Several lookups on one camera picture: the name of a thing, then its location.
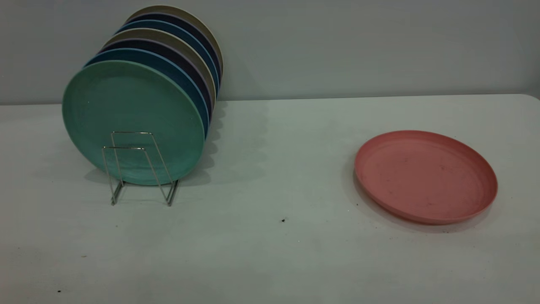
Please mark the pink round plate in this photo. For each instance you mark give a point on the pink round plate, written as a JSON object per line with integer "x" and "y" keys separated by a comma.
{"x": 422, "y": 177}

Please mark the dark purple round plate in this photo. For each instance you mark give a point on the dark purple round plate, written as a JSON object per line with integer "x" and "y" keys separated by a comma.
{"x": 181, "y": 60}
{"x": 203, "y": 37}

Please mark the blue round plate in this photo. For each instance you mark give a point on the blue round plate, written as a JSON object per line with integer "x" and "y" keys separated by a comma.
{"x": 168, "y": 66}
{"x": 198, "y": 45}

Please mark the beige round plate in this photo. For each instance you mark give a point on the beige round plate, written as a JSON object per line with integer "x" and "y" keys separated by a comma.
{"x": 190, "y": 51}
{"x": 196, "y": 21}

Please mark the green round plate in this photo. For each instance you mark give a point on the green round plate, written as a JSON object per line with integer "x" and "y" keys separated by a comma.
{"x": 126, "y": 105}

